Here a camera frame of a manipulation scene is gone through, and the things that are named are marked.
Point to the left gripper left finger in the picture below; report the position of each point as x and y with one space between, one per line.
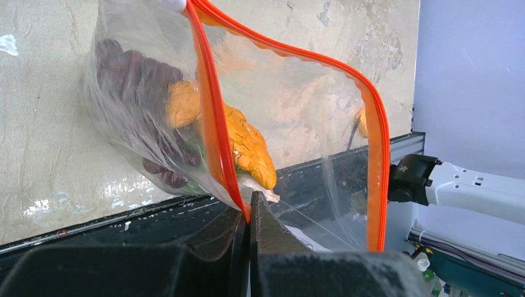
212 262

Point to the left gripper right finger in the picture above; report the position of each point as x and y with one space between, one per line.
281 265

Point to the garlic bulb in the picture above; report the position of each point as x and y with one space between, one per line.
246 182

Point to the clear orange zip bag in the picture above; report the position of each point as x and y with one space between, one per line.
200 103

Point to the red grape bunch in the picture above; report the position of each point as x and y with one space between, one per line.
136 95

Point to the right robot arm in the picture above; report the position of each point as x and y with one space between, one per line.
428 180

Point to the small green white bottle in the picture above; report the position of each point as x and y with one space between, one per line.
423 265

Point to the yellow tape measure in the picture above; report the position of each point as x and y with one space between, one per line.
362 122

